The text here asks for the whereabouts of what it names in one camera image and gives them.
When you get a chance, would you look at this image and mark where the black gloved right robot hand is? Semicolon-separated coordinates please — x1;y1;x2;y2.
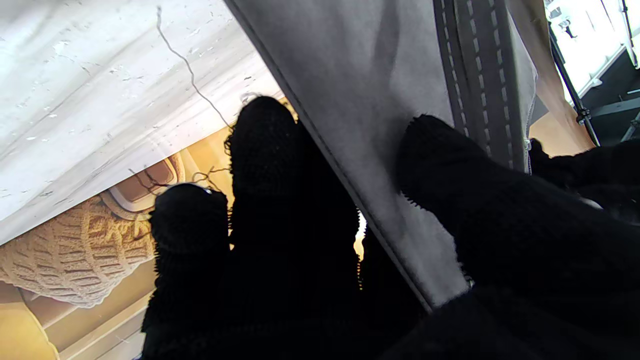
140;95;640;360

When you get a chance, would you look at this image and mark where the grey suede zipper pouch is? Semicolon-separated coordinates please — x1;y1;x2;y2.
224;0;540;313

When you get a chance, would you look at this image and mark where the black metal stand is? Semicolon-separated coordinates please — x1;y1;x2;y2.
547;22;601;147

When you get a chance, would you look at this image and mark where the cream knitted cushion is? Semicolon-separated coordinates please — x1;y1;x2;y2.
0;196;156;309

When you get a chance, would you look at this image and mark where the beige sofa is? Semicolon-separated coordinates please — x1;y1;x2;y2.
100;152;187;221

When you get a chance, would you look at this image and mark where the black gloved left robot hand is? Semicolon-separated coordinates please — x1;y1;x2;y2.
527;137;640;223

